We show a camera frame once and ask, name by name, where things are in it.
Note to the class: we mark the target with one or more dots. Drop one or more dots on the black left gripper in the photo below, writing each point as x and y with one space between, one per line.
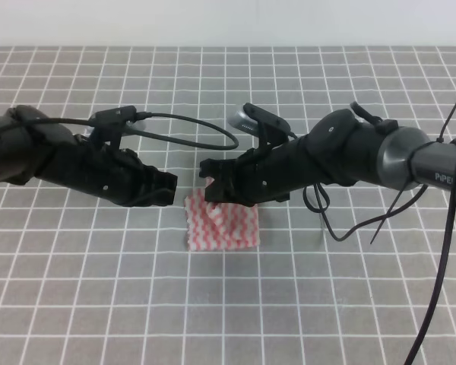
118 177

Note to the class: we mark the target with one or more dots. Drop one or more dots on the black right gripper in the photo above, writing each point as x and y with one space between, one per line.
250 180

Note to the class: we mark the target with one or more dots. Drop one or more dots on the pink white wavy striped towel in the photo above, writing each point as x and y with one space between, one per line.
219 226

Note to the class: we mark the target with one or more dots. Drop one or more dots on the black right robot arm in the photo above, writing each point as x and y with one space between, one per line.
345 147

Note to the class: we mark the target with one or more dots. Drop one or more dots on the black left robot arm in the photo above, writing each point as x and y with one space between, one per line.
28 137

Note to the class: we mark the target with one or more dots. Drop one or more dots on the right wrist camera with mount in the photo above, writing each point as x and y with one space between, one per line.
269 128

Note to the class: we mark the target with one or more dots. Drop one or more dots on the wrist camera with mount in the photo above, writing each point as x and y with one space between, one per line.
109 125
269 128

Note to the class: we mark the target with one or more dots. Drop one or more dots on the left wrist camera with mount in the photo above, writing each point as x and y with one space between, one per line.
109 125

